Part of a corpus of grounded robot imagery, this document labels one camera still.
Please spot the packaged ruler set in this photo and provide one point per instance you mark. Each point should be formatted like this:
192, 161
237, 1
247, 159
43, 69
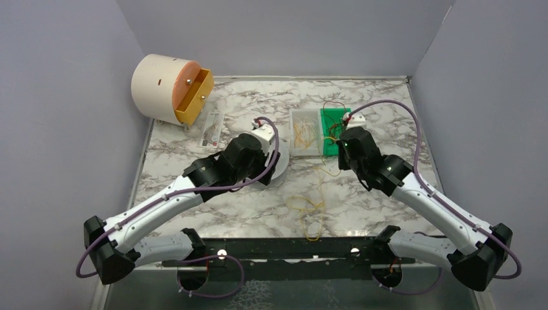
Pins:
211, 130

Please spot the orange drawer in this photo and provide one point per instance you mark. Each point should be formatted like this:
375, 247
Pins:
188, 108

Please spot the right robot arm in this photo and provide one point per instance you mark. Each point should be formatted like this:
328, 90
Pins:
471, 249

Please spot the green plastic bin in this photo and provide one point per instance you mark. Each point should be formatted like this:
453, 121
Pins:
332, 127

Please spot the clear plastic bin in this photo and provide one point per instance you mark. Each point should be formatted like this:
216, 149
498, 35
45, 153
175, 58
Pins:
306, 132

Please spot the white cylinder drawer container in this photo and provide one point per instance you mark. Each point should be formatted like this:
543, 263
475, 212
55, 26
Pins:
160, 83

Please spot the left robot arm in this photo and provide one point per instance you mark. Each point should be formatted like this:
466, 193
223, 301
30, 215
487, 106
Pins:
119, 244

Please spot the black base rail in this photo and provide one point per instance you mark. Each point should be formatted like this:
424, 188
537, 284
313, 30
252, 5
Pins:
230, 259

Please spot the white perforated cable spool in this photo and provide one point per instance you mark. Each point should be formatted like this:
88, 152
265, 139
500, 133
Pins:
280, 164

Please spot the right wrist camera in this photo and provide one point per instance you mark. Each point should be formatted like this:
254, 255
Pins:
352, 120

